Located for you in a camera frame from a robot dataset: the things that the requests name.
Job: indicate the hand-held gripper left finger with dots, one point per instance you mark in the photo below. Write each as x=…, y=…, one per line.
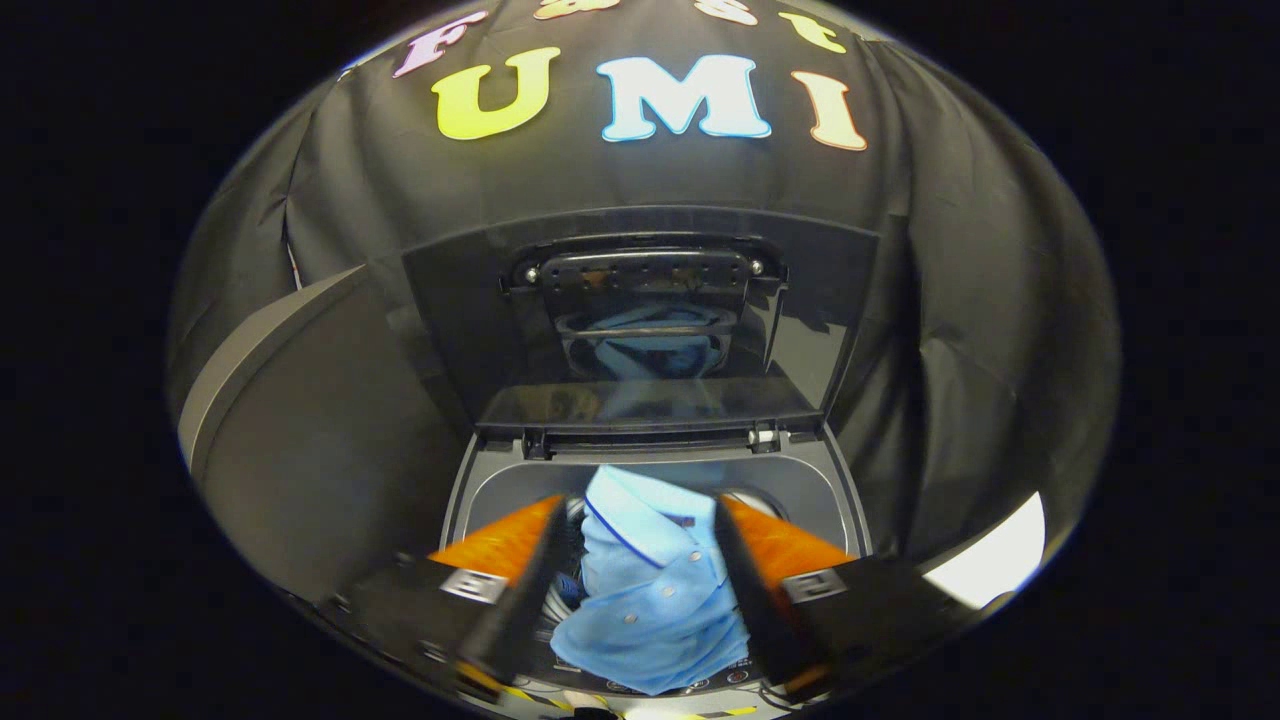
x=510, y=600

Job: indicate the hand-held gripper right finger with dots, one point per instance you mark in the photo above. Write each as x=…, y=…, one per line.
x=765, y=600

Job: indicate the light blue polo shirt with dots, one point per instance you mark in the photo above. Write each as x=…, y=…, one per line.
x=650, y=610

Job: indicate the grey washing machine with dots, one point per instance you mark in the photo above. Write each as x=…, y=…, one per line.
x=520, y=480

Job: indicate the dark washing machine lid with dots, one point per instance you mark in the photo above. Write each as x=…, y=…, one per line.
x=450, y=300

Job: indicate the white flat sheet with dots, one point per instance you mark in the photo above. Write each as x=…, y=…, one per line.
x=990, y=565

